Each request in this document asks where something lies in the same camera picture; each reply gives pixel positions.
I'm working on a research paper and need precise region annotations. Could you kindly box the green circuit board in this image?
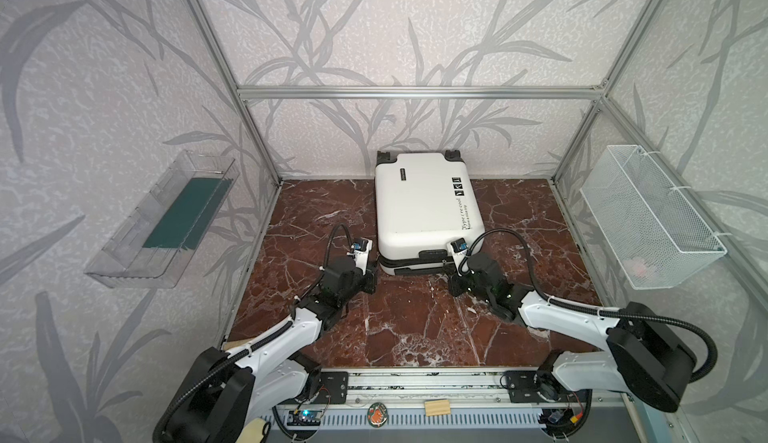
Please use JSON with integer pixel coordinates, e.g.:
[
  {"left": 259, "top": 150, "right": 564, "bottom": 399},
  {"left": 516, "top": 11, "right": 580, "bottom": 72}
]
[{"left": 286, "top": 409, "right": 325, "bottom": 428}]

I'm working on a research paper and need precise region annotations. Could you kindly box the white wire mesh basket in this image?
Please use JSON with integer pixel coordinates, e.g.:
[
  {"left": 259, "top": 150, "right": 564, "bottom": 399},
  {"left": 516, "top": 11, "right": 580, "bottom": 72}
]
[{"left": 580, "top": 145, "right": 727, "bottom": 290}]

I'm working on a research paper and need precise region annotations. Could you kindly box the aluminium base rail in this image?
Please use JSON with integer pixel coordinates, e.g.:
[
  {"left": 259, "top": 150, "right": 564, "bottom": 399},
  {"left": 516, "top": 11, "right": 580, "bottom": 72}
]
[{"left": 176, "top": 366, "right": 679, "bottom": 411}]

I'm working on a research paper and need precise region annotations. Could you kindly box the black and yellow glove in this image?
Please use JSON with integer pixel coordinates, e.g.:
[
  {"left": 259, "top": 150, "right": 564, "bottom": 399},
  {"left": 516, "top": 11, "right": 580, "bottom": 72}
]
[{"left": 236, "top": 418, "right": 271, "bottom": 443}]

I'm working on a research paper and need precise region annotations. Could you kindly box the pink item in basket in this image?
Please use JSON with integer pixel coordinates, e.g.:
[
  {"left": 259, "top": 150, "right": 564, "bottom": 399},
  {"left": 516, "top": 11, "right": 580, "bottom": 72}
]
[{"left": 624, "top": 257, "right": 656, "bottom": 281}]

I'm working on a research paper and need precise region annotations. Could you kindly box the small wooden block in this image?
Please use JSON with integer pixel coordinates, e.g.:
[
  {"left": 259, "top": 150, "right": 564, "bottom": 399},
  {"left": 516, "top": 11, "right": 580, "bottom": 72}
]
[{"left": 424, "top": 399, "right": 451, "bottom": 417}]

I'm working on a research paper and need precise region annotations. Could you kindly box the clear plastic wall tray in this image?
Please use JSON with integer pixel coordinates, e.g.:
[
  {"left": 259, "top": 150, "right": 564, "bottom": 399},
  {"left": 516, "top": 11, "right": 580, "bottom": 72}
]
[{"left": 84, "top": 150, "right": 240, "bottom": 289}]

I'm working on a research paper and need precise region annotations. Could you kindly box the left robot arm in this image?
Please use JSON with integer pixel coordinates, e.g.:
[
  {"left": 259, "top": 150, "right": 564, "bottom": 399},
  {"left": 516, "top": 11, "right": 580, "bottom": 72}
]
[{"left": 152, "top": 223, "right": 376, "bottom": 442}]

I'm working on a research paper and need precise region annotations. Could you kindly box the round red green badge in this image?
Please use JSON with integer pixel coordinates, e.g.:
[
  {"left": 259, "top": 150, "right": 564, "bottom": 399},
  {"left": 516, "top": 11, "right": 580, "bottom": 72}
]
[{"left": 366, "top": 402, "right": 389, "bottom": 428}]

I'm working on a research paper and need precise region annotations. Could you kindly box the black and white suitcase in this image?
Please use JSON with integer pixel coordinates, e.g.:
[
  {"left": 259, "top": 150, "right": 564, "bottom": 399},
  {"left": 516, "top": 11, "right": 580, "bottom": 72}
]
[{"left": 374, "top": 150, "right": 486, "bottom": 276}]

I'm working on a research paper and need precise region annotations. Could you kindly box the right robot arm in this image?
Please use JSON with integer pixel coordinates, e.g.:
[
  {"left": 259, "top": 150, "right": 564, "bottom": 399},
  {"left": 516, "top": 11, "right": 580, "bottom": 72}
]
[{"left": 446, "top": 234, "right": 719, "bottom": 413}]

